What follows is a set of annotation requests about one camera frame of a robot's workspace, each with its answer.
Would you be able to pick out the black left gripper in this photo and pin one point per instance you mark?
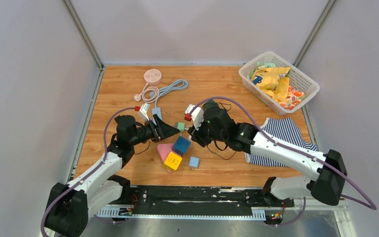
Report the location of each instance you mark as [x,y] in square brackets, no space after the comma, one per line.
[162,130]

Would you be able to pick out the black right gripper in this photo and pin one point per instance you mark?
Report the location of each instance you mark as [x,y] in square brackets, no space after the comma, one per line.
[197,135]

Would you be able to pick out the blue cube power socket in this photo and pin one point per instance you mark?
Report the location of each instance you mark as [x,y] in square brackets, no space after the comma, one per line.
[181,145]

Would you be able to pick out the light blue small charger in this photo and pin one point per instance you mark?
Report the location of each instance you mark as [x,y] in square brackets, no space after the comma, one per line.
[194,162]

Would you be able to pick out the yellow cube power socket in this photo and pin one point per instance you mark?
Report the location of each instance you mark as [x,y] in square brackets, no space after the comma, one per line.
[172,161]

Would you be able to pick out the dark green cube socket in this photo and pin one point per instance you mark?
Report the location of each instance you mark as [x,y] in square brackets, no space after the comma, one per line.
[210,104]

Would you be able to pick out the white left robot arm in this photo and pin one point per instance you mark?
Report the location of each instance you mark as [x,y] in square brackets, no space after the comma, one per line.
[71,205]

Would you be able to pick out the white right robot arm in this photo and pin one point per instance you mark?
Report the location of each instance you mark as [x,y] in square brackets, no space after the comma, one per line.
[322,174]

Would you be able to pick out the green USB charger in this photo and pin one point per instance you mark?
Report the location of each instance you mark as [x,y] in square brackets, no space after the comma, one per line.
[180,126]

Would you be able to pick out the pink triangular power socket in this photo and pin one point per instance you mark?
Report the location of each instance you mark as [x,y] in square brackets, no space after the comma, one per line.
[164,150]

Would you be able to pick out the light blue power strip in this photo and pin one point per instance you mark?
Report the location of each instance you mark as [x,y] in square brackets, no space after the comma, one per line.
[157,113]

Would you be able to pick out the round pink power socket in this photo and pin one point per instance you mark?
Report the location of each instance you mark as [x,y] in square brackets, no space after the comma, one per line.
[153,77]

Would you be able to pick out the blue striped shirt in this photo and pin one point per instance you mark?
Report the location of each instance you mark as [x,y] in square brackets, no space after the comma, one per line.
[284,129]

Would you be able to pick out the yellow cloth in basket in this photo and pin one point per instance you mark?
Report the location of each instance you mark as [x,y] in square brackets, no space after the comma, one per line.
[273,81]

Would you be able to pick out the white plastic basket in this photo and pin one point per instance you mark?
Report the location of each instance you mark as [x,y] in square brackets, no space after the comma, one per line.
[298,80]

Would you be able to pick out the floral cloth in basket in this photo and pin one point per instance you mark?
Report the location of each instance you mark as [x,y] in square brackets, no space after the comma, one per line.
[293,98]

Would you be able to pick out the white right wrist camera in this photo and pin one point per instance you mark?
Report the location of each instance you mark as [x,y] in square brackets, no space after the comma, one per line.
[194,114]

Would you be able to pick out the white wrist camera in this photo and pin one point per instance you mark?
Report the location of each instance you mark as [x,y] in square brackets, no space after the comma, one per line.
[143,112]
[194,114]

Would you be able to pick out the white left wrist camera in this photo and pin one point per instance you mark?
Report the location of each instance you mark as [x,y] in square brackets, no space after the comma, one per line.
[143,112]

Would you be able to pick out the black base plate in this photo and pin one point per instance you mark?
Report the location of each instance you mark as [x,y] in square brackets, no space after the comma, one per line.
[195,202]

